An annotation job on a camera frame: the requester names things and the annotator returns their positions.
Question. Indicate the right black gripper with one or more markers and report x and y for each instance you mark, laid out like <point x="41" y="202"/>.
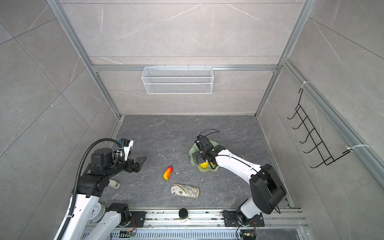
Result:
<point x="197" y="158"/>

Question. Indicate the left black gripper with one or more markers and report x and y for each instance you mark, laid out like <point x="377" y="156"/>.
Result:
<point x="130" y="168"/>

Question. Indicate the round yellow fake fruit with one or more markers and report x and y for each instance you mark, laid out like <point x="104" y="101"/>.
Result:
<point x="204" y="165"/>

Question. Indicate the red yellow fake mango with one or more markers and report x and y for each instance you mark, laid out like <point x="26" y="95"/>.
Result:
<point x="167" y="173"/>

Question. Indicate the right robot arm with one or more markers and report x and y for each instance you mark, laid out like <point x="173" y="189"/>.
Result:
<point x="266" y="186"/>

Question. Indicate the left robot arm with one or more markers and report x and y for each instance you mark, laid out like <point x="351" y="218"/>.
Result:
<point x="102" y="160"/>

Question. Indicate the green wavy fruit bowl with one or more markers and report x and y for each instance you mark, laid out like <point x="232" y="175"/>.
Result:
<point x="200" y="162"/>

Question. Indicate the black round knob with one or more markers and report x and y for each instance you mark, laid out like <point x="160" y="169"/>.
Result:
<point x="183" y="214"/>

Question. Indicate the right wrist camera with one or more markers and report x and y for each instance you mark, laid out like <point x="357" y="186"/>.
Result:
<point x="203" y="144"/>

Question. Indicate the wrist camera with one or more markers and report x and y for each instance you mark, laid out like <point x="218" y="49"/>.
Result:
<point x="125" y="148"/>
<point x="203" y="144"/>

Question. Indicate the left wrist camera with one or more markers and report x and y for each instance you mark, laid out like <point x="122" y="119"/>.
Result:
<point x="125" y="148"/>

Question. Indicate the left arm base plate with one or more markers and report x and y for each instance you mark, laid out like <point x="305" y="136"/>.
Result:
<point x="133" y="219"/>

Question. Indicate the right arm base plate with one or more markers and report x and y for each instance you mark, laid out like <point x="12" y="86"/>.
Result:
<point x="237" y="219"/>

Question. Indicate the white wire mesh basket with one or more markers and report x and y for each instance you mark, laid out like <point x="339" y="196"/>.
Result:
<point x="178" y="80"/>

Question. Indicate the black wire hook rack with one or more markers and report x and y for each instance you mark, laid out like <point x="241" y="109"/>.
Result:
<point x="313" y="136"/>

